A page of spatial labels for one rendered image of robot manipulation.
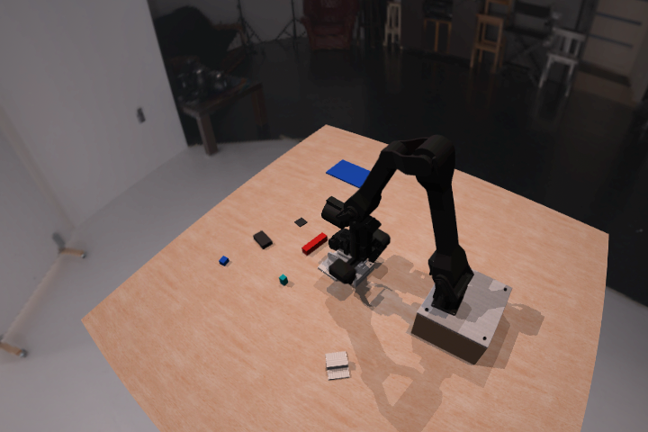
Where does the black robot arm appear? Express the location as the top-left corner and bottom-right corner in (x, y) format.
(321, 134), (474, 316)

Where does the blue flat rectangular plate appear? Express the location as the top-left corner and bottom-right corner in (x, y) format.
(326, 159), (371, 188)

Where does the red rectangular block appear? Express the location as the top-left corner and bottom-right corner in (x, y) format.
(301, 232), (328, 256)

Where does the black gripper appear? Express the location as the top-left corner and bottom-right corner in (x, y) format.
(328, 229), (391, 284)

